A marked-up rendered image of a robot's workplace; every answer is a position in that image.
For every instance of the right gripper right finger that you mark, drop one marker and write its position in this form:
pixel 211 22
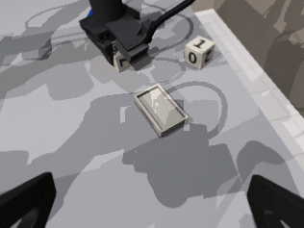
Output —
pixel 270 202

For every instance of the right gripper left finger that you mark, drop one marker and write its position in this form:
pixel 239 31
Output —
pixel 32 201

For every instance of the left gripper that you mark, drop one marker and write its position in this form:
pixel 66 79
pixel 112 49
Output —
pixel 108 20

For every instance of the beige number cube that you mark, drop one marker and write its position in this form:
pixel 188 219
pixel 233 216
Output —
pixel 199 52
pixel 119 61

